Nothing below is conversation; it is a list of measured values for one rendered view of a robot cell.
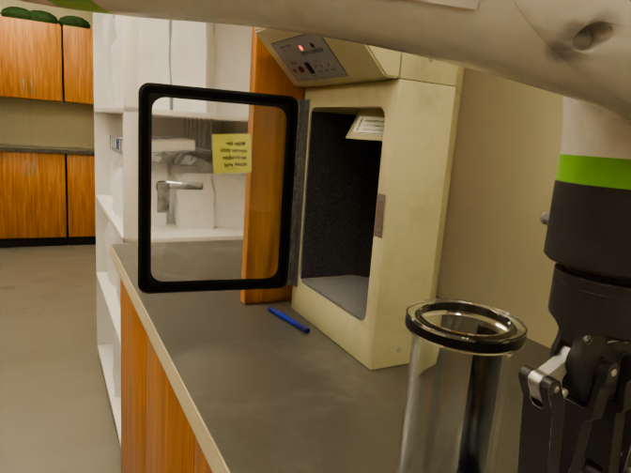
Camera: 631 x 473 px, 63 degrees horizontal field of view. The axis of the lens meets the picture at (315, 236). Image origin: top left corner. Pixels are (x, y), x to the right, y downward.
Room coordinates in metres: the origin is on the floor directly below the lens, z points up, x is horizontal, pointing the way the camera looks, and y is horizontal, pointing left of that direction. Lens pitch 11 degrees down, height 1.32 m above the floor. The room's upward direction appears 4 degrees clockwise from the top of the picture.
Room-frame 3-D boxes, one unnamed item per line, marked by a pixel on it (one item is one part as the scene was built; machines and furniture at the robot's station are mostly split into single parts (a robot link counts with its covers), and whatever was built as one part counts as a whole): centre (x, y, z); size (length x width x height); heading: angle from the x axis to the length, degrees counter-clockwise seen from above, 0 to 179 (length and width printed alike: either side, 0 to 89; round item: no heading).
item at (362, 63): (0.92, 0.02, 1.46); 0.32 x 0.11 x 0.10; 28
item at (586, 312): (0.34, -0.21, 1.20); 0.08 x 0.07 x 0.09; 118
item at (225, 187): (1.01, 0.20, 1.19); 0.30 x 0.01 x 0.40; 111
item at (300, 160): (1.07, 0.04, 1.19); 0.03 x 0.02 x 0.39; 28
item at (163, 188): (0.96, 0.29, 1.18); 0.02 x 0.02 x 0.06; 21
